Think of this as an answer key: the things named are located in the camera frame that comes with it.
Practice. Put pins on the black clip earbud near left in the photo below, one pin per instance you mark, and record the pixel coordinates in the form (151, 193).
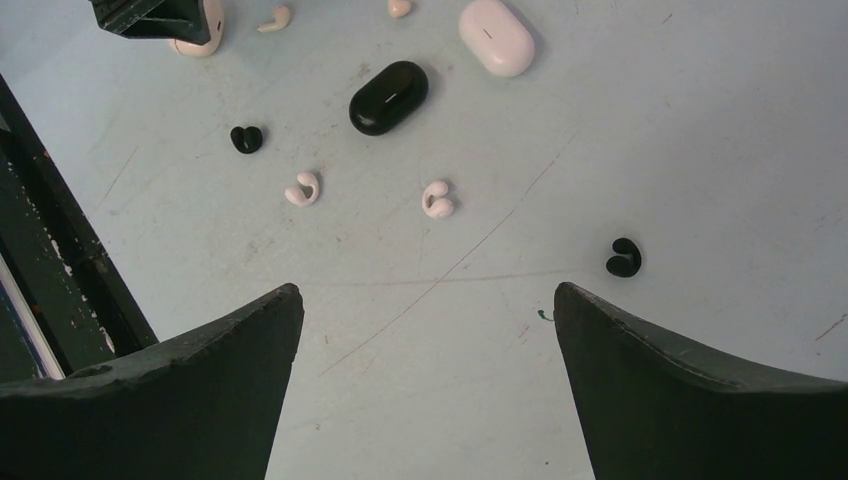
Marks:
(247, 140)

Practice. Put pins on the white clip earbud left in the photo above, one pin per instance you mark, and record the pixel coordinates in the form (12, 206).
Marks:
(306, 192)

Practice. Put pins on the black clip earbud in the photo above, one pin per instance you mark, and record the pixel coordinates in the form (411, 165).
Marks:
(627, 259)
(247, 140)

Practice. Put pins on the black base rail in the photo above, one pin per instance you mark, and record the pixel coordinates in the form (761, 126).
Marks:
(64, 305)

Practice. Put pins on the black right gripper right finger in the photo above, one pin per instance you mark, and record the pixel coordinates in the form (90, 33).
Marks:
(654, 404)

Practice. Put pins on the pink square earbud case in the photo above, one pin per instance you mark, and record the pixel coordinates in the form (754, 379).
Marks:
(210, 37)

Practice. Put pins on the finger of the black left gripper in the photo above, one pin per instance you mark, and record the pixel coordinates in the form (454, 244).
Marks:
(149, 19)

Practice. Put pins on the white clip earbud right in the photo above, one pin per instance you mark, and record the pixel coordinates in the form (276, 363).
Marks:
(435, 203)

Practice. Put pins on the white clip earbud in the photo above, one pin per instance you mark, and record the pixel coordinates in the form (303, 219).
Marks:
(306, 192)
(435, 203)

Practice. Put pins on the white oval earbud case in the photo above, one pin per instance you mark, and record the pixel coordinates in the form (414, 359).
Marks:
(496, 38)

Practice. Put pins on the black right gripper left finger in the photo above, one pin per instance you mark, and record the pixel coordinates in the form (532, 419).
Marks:
(201, 405)

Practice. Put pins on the black clip earbud far right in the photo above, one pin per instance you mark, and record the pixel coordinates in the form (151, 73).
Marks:
(627, 259)

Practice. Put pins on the black oval earbud case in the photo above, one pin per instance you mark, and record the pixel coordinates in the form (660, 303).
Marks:
(389, 98)

